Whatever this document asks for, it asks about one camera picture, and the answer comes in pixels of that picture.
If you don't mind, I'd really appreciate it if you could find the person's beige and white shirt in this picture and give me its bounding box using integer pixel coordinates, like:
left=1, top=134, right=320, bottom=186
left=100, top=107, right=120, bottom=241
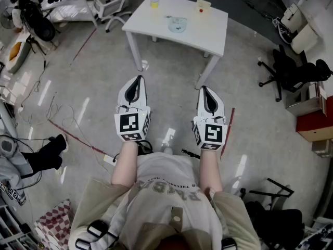
left=69, top=152, right=261, bottom=250

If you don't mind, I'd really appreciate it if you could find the white floor cable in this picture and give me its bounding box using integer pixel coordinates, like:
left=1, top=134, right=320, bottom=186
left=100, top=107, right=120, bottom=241
left=15, top=92, right=87, bottom=146

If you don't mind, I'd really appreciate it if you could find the cream open box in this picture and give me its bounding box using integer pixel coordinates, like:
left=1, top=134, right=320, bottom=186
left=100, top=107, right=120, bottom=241
left=195, top=0, right=212, bottom=16

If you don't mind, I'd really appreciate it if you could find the cardboard box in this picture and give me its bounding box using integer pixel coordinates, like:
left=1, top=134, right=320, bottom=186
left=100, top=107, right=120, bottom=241
left=285, top=81, right=327, bottom=117

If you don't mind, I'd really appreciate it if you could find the white metal rack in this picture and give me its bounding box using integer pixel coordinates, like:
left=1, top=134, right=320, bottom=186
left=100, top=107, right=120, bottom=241
left=39, top=0, right=99, bottom=28

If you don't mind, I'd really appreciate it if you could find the red box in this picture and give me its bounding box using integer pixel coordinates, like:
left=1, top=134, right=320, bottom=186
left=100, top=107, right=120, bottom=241
left=296, top=96, right=333, bottom=143

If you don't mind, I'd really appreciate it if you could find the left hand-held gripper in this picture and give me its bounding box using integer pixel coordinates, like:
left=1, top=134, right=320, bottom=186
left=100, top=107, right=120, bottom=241
left=114, top=74, right=151, bottom=142

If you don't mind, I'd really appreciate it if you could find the white floor fan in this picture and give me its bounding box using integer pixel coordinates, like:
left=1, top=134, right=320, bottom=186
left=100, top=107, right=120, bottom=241
left=0, top=6, right=17, bottom=30

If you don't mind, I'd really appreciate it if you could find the red checkered bag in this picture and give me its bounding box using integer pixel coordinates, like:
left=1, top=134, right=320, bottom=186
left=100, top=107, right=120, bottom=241
left=33, top=198, right=75, bottom=250

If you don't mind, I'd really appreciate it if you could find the black office chair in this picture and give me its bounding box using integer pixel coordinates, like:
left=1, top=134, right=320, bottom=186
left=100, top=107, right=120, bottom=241
left=258, top=44, right=333, bottom=103

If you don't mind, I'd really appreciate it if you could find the white tub with orange lining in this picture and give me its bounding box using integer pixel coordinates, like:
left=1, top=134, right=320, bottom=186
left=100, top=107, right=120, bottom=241
left=5, top=41, right=32, bottom=74

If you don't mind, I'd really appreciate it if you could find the person's left forearm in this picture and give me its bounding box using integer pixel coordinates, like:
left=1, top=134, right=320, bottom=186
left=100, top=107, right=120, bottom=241
left=111, top=139, right=140, bottom=188

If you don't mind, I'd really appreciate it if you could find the white table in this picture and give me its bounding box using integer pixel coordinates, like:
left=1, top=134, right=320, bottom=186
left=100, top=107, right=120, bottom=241
left=122, top=0, right=229, bottom=90

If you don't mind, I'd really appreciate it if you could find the black and white harness strap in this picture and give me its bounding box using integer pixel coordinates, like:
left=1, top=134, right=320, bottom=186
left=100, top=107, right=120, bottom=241
left=74, top=219, right=119, bottom=250

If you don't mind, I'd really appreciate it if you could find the clear plastic bag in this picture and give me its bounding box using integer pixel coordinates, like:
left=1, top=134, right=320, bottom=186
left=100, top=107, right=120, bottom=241
left=165, top=15, right=188, bottom=34

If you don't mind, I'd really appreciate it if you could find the black bag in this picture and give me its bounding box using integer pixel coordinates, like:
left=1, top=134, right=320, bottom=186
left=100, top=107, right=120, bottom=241
left=244, top=201, right=305, bottom=247

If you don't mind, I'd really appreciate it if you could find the black folding stand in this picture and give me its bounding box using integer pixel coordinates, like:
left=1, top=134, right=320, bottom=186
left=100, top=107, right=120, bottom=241
left=239, top=178, right=295, bottom=211

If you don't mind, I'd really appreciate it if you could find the white office chair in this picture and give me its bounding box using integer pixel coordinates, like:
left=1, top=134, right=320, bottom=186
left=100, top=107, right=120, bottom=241
left=85, top=0, right=133, bottom=33

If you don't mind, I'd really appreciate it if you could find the black backpack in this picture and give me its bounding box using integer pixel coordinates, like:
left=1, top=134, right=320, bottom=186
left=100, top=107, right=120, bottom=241
left=10, top=0, right=57, bottom=43

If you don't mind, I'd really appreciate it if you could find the person's right forearm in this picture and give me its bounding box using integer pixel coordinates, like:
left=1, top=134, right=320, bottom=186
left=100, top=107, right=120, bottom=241
left=199, top=148, right=224, bottom=193

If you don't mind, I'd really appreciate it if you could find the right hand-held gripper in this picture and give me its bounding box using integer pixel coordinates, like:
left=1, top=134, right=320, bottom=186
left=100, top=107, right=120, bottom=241
left=192, top=85, right=229, bottom=151

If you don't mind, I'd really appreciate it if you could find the black belt device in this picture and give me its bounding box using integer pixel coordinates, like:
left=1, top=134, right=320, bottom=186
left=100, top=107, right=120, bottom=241
left=181, top=148, right=201, bottom=159

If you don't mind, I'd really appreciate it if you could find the black floor cable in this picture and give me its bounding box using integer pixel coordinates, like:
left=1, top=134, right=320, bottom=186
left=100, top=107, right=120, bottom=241
left=19, top=58, right=49, bottom=109

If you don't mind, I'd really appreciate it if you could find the white and black headset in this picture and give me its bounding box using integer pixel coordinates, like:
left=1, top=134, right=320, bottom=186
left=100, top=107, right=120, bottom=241
left=277, top=22, right=294, bottom=44

